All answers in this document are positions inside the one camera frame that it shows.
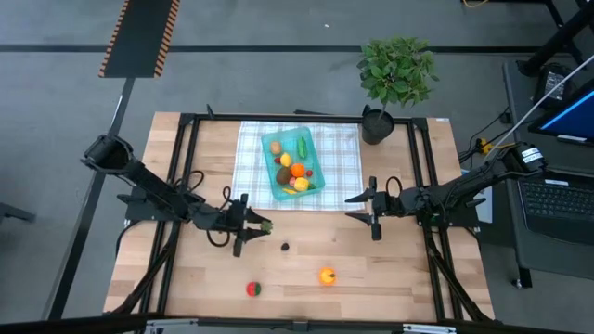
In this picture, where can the black power brick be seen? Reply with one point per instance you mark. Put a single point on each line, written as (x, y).
(552, 84)

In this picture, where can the small yellow toy banana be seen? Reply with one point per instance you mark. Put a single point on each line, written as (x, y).
(290, 190)

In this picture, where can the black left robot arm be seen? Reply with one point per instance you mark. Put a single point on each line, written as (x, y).
(148, 185)

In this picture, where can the black stand legs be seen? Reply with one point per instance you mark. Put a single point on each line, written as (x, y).
(557, 39)

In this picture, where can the teal translucent plastic container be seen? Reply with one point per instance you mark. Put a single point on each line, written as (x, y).
(315, 158)

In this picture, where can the red toy tomato green top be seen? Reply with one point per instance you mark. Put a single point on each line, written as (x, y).
(253, 288)

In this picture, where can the black monitor blue screen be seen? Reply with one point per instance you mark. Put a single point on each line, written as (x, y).
(573, 118)

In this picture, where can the black plant pot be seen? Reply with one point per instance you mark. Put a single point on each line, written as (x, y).
(377, 127)

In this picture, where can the grey chair leg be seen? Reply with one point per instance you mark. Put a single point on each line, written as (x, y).
(14, 213)

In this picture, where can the white plaid cloth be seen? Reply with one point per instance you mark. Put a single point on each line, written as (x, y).
(343, 162)

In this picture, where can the green toy cucumber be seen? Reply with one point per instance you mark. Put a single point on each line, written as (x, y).
(302, 147)

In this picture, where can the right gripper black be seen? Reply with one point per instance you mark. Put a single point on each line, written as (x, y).
(387, 204)

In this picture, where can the green leafy potted tree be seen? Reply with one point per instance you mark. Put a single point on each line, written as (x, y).
(396, 69)

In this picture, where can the black ramp orange stripes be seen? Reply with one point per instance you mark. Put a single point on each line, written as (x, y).
(139, 37)

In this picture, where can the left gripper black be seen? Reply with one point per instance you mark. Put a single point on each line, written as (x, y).
(229, 220)

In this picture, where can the orange toy fruit with stem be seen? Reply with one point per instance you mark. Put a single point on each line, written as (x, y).
(327, 276)

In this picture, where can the brown toy kiwi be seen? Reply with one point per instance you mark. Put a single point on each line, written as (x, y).
(283, 175)

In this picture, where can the yellow toy lemon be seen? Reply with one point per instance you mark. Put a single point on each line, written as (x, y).
(286, 159)

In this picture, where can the orange toy tangerine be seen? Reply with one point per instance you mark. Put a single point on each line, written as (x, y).
(298, 170)

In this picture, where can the yellow toy bell pepper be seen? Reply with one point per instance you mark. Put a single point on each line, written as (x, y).
(301, 184)

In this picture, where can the tan toy potato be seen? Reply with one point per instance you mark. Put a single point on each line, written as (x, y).
(276, 147)

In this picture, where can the black laptop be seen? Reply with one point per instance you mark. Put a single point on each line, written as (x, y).
(557, 204)

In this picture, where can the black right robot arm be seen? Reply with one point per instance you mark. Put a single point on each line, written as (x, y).
(464, 185)

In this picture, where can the black metal table frame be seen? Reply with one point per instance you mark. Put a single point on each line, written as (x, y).
(218, 117)

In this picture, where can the yellow power plug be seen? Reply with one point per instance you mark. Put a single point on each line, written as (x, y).
(485, 146)

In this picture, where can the white slanted pole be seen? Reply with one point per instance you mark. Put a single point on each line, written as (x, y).
(538, 106)

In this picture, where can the dark toy blackberry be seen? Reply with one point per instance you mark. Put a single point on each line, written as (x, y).
(285, 246)

